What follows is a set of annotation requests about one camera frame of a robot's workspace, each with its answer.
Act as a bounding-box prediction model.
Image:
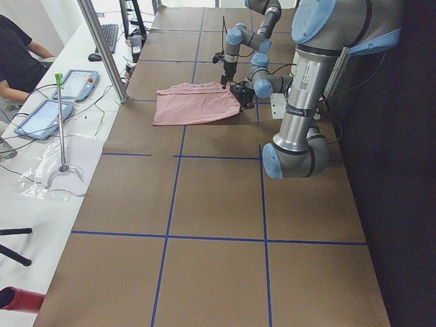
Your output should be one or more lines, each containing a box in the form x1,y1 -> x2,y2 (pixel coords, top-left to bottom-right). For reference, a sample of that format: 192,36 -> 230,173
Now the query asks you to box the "black power adapter box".
130,34 -> 146,63

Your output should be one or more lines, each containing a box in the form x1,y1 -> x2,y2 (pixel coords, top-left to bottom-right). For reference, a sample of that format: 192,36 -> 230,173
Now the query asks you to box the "black tripod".
1,228 -> 33,266

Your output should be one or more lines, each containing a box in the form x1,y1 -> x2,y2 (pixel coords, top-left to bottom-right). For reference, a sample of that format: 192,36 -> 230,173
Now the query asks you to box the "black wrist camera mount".
212,50 -> 225,64

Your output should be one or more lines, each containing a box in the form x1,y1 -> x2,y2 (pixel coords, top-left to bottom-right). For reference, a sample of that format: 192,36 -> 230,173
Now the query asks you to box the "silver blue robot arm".
221,1 -> 403,178
213,0 -> 281,88

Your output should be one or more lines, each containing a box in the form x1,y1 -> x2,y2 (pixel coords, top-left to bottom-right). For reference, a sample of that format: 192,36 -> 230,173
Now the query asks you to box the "pink t-shirt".
153,82 -> 240,126

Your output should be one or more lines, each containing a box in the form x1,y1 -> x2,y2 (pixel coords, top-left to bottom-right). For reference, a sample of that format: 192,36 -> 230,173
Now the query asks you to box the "blue teach pendant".
14,99 -> 60,140
55,69 -> 99,102

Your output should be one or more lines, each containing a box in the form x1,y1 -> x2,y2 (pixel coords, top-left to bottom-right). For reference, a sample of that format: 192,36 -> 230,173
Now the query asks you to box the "upper blue teach pendant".
55,69 -> 99,102

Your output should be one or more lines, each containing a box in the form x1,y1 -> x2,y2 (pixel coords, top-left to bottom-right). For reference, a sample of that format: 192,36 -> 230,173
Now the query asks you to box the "black computer keyboard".
101,24 -> 119,54

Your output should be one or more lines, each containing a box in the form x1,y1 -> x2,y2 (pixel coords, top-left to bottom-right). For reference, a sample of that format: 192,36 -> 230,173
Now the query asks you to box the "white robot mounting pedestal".
270,63 -> 322,121

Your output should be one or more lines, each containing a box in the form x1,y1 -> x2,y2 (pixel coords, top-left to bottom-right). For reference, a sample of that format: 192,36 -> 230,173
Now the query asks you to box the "black computer mouse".
88,53 -> 102,62

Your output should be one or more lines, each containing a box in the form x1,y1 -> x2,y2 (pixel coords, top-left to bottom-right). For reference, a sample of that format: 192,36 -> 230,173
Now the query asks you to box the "red cylinder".
1,286 -> 45,313

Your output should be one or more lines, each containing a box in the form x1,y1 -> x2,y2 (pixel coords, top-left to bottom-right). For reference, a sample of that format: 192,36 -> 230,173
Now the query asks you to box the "clear plastic sheet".
14,134 -> 104,202

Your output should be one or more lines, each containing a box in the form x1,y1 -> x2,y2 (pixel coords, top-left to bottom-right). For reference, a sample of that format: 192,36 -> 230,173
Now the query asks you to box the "reacher grabber tool green handle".
45,73 -> 83,189

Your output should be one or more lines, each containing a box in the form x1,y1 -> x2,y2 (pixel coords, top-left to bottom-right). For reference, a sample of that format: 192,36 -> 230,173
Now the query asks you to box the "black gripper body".
222,61 -> 236,82
230,80 -> 255,110

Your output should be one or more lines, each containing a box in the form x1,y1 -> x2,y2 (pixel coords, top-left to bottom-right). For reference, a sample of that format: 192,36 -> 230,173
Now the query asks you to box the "aluminium frame post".
77,0 -> 128,104

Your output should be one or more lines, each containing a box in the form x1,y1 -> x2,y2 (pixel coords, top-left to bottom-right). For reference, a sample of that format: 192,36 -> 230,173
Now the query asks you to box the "lower blue teach pendant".
14,99 -> 60,140

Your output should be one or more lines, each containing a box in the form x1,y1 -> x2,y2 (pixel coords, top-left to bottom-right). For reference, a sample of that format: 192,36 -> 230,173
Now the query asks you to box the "person in black shirt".
1,15 -> 54,104

